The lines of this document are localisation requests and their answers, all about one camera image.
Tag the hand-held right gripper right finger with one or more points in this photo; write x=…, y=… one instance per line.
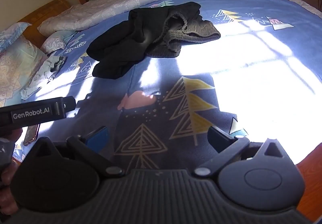
x=218, y=138

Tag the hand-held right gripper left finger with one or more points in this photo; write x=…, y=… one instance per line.
x=96, y=137

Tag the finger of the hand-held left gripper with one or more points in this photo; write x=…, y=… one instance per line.
x=68, y=104

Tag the black pants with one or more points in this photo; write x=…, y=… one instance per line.
x=125, y=42

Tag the person's left hand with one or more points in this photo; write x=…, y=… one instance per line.
x=6, y=188

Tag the smartphone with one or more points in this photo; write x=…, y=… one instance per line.
x=31, y=134

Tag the grey-green small cloth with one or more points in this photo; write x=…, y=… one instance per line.
x=45, y=68

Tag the floral pillow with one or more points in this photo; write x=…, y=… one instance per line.
x=17, y=68

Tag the white patterned pillow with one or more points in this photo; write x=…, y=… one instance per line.
x=55, y=41

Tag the blue printed bed sheet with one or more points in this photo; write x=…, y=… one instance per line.
x=226, y=68

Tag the blue patterned pillow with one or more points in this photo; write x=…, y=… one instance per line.
x=12, y=32

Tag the wooden headboard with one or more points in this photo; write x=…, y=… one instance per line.
x=42, y=12

